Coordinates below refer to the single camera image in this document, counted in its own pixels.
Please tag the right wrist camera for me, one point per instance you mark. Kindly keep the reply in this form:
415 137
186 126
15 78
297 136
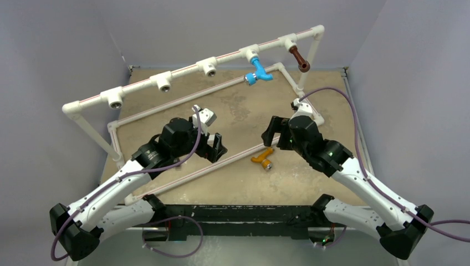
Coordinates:
301 108

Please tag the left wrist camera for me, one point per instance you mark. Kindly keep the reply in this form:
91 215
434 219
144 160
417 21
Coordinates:
204 116

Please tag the white PVC pipe frame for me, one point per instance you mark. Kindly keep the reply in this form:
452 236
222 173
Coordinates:
307 42

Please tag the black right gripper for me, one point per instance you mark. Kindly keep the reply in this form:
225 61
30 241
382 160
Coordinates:
277 125

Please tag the brown water faucet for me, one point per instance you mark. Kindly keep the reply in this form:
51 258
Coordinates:
303 64

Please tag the orange water faucet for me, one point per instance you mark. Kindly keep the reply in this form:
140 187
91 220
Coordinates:
263 160

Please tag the blue water faucet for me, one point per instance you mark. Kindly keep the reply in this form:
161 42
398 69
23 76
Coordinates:
259 74

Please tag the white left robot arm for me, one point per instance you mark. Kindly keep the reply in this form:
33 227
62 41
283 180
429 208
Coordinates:
82 225

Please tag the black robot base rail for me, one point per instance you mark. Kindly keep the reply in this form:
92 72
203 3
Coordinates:
177 222

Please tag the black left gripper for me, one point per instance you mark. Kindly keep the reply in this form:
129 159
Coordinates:
207 151

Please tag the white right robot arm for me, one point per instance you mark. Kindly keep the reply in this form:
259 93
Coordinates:
389 218

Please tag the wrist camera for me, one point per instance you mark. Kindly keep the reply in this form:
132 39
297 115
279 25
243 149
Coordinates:
204 116
301 108

